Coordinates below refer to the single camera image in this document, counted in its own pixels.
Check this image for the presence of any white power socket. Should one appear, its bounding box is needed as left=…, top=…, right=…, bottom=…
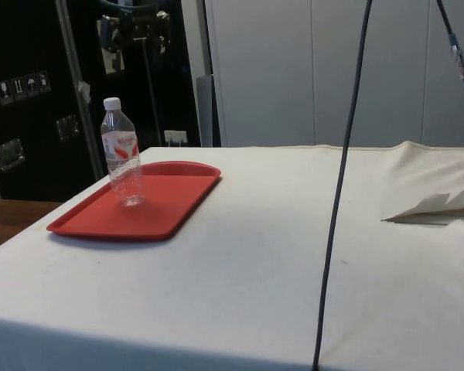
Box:
left=163, top=130, right=189, bottom=147

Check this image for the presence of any black cabinet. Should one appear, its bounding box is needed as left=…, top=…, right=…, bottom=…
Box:
left=0, top=0, right=203, bottom=202

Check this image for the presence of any clear plastic bottle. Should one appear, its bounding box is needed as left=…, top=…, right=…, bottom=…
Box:
left=101, top=97, right=145, bottom=208

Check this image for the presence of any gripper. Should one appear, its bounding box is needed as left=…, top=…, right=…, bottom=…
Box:
left=99, top=0, right=172, bottom=54

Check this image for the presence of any pale grey locker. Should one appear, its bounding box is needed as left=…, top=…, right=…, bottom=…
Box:
left=311, top=0, right=423, bottom=148
left=205, top=0, right=314, bottom=148
left=420, top=0, right=464, bottom=148

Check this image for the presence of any black cable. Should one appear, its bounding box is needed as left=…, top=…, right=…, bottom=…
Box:
left=311, top=0, right=374, bottom=371
left=435, top=0, right=464, bottom=111

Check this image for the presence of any red tray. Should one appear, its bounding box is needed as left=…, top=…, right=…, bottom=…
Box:
left=46, top=160, right=222, bottom=243

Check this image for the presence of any grey panel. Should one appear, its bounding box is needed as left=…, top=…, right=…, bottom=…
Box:
left=195, top=74, right=214, bottom=148

